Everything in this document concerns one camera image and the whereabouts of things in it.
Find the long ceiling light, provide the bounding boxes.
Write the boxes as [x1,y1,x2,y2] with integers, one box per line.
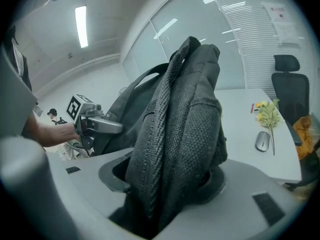
[74,5,89,49]

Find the black fabric backpack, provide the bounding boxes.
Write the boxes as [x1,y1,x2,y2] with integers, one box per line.
[93,35,229,238]

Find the white table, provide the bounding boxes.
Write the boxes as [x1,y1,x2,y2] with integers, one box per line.
[44,87,304,185]

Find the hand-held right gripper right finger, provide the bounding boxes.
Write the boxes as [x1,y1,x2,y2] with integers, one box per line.
[152,158,302,240]

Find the white window blinds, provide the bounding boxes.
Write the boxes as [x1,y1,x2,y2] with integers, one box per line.
[216,0,315,99]

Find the yellow artificial flower sprig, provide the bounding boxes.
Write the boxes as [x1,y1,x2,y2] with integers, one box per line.
[254,98,284,156]

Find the person's dark jacket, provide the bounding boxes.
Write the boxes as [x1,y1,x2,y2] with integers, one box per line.
[1,25,34,92]

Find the plain white paper notice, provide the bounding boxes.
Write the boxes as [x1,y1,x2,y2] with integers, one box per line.
[272,21,302,47]

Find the orange garment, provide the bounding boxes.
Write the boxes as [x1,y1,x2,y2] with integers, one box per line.
[291,114,315,160]

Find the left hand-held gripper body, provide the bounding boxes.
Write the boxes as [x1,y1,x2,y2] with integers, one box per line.
[65,93,103,157]

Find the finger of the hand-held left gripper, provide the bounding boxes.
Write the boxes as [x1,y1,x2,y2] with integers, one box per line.
[87,115,124,135]

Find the black office chair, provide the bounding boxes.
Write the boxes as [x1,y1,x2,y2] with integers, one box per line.
[270,54,320,192]

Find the person's left forearm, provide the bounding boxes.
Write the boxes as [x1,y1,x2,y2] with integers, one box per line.
[24,113,81,149]

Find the grey computer mouse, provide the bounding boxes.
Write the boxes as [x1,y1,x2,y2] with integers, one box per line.
[254,130,272,153]

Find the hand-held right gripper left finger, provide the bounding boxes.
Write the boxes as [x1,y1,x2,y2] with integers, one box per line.
[46,147,135,220]

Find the white paper notice red print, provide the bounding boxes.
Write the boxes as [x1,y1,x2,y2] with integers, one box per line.
[260,0,288,23]

